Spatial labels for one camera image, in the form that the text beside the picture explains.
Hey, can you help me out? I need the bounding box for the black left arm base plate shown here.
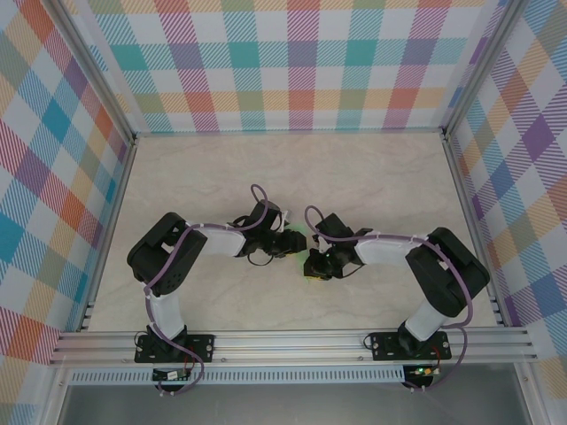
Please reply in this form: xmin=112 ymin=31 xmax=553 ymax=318
xmin=134 ymin=334 xmax=217 ymax=365

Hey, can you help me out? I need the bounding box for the thin aluminium wall-foot rail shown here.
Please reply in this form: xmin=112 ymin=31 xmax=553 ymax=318
xmin=132 ymin=127 xmax=447 ymax=136

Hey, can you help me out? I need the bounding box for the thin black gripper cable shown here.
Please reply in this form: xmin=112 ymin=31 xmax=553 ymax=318
xmin=245 ymin=250 xmax=276 ymax=267
xmin=338 ymin=260 xmax=367 ymax=279

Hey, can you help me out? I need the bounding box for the thin black right gripper cable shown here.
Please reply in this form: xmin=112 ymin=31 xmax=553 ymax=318
xmin=338 ymin=260 xmax=367 ymax=279

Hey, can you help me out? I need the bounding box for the small circuit board white label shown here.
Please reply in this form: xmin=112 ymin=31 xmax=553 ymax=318
xmin=151 ymin=367 xmax=191 ymax=383

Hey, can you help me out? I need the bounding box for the thin black left gripper cable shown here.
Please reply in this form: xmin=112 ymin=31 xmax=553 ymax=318
xmin=245 ymin=250 xmax=276 ymax=267

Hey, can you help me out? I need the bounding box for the light green paper sheet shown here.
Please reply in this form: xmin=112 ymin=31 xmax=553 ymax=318
xmin=285 ymin=224 xmax=311 ymax=284

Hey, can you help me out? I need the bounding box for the slotted grey cable duct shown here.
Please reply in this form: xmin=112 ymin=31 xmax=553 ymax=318
xmin=69 ymin=365 xmax=407 ymax=385

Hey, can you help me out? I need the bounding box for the aluminium side rail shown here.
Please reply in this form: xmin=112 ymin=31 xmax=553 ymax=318
xmin=78 ymin=135 xmax=139 ymax=333
xmin=441 ymin=130 xmax=509 ymax=328

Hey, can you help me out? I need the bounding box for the long aluminium frame rail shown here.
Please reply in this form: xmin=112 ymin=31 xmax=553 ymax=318
xmin=49 ymin=327 xmax=540 ymax=367

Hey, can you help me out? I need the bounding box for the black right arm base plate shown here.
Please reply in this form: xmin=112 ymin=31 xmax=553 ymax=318
xmin=370 ymin=330 xmax=452 ymax=362

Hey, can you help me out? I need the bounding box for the aluminium frame post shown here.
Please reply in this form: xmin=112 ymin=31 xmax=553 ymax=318
xmin=440 ymin=0 xmax=532 ymax=143
xmin=50 ymin=0 xmax=138 ymax=143

